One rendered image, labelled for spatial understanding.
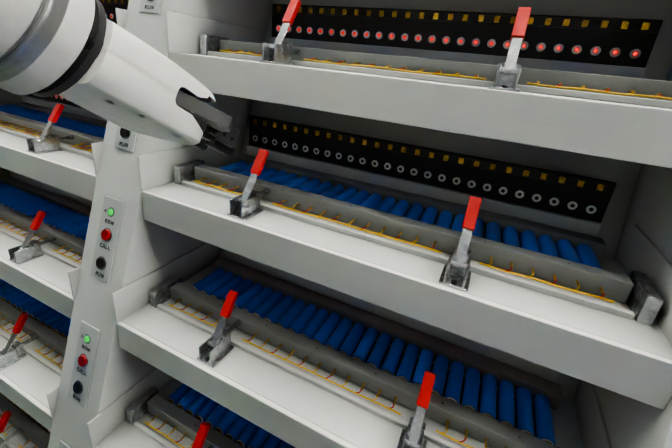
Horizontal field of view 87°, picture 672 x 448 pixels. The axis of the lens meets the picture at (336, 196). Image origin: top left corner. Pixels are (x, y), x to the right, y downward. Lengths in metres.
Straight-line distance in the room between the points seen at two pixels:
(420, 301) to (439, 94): 0.21
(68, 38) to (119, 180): 0.36
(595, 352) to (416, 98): 0.28
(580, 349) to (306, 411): 0.29
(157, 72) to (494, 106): 0.29
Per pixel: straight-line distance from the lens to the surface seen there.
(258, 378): 0.51
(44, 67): 0.26
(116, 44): 0.27
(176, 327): 0.59
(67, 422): 0.76
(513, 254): 0.43
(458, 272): 0.40
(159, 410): 0.71
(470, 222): 0.38
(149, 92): 0.28
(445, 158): 0.52
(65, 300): 0.72
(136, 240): 0.58
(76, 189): 0.69
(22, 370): 0.89
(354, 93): 0.40
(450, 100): 0.38
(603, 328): 0.40
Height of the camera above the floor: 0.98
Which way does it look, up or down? 4 degrees down
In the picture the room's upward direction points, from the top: 13 degrees clockwise
